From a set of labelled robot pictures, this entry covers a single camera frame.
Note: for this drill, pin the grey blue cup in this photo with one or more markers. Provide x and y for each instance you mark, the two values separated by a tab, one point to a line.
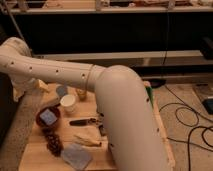
61	91

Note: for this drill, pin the green plastic tray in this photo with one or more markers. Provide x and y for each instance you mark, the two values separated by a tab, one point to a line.
150	94

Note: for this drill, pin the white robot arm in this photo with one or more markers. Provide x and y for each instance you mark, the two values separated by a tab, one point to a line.
121	99

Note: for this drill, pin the white paper cup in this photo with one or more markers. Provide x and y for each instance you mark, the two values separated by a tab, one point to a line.
68	103

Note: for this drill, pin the orange fruit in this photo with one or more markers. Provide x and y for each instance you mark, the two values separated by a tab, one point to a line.
82	94

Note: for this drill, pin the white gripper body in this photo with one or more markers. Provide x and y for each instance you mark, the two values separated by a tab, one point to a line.
19	89

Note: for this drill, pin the wooden table board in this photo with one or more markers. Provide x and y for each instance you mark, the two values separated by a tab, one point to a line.
36	156

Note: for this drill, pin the blue eraser block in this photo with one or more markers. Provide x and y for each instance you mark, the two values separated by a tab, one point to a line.
48	117

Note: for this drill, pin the white metal shelf rail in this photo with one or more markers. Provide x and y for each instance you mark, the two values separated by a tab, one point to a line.
134	59

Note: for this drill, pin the bunch of dark grapes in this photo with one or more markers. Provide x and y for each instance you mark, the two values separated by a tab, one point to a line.
54	144

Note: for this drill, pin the black handled tool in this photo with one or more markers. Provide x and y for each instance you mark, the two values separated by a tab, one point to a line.
85	122

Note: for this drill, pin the brown bowl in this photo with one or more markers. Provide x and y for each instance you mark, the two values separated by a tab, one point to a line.
40	123

